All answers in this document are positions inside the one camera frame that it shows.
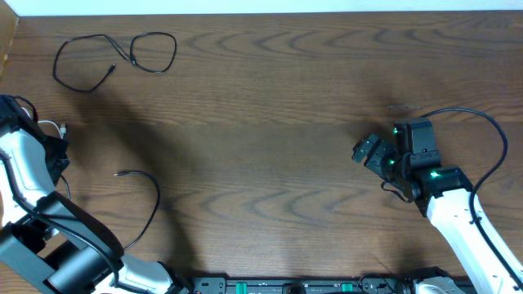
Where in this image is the thick black USB cable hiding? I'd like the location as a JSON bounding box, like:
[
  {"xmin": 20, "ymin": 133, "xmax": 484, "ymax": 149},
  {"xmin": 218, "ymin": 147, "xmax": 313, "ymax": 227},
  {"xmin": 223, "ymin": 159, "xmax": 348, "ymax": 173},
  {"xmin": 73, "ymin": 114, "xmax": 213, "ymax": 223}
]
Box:
[{"xmin": 60, "ymin": 170, "xmax": 161, "ymax": 252}]

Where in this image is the thin black cable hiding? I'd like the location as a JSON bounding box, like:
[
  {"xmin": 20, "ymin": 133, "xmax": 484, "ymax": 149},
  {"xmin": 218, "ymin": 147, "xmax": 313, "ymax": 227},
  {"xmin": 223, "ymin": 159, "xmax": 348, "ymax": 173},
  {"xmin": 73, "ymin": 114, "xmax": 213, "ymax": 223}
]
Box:
[{"xmin": 51, "ymin": 31, "xmax": 178, "ymax": 93}]

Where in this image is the white USB cable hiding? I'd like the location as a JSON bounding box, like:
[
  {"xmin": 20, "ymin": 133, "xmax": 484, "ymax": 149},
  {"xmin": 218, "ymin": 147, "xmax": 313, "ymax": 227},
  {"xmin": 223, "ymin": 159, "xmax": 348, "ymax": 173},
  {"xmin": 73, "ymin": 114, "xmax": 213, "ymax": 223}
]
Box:
[{"xmin": 22, "ymin": 106, "xmax": 68, "ymax": 140}]

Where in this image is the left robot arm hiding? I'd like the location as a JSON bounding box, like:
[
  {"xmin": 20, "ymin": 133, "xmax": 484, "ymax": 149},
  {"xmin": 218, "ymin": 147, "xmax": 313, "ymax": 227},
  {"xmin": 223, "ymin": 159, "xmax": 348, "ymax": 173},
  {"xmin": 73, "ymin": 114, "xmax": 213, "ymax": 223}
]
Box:
[{"xmin": 1, "ymin": 95, "xmax": 194, "ymax": 293}]

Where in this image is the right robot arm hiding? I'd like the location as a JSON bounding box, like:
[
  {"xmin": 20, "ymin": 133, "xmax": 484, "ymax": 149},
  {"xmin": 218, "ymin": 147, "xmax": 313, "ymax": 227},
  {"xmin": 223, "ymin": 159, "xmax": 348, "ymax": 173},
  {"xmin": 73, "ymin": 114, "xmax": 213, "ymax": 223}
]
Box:
[{"xmin": 352, "ymin": 113, "xmax": 522, "ymax": 293}]

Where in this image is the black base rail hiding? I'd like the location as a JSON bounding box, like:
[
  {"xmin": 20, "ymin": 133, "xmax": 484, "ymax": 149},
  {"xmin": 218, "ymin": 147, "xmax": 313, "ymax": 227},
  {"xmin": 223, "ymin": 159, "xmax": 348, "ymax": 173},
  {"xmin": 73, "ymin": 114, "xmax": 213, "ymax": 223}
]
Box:
[{"xmin": 191, "ymin": 275, "xmax": 479, "ymax": 294}]

